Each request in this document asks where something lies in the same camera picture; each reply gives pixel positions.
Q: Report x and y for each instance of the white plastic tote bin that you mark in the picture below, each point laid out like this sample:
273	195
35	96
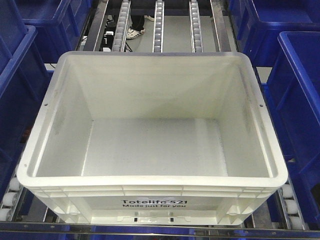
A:
153	139

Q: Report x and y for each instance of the blue bin right near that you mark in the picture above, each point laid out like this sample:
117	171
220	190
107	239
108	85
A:
294	86

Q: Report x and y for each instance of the blue bin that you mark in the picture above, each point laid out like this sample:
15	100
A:
258	23
59	24
294	86
23	84

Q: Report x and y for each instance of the blue bin right far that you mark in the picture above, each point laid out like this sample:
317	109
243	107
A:
258	23

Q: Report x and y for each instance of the blue bin left far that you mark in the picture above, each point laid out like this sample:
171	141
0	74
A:
59	24

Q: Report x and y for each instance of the blue bin left near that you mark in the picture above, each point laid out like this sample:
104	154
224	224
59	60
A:
23	84

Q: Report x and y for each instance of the front steel shelf bar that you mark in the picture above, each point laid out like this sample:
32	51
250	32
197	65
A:
154	230

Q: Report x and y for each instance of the person's white shoe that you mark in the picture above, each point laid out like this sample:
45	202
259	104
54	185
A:
133	34

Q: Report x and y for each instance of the near right roller track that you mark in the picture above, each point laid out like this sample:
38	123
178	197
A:
291	209

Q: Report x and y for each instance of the middle roller track rail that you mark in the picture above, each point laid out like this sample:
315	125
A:
158	30

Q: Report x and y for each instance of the roller track rail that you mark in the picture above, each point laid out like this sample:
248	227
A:
119	38
195	27
158	30

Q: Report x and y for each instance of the left roller track rail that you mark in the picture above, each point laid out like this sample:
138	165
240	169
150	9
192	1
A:
119	38

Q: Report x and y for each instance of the right roller track rail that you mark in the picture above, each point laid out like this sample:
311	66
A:
195	27

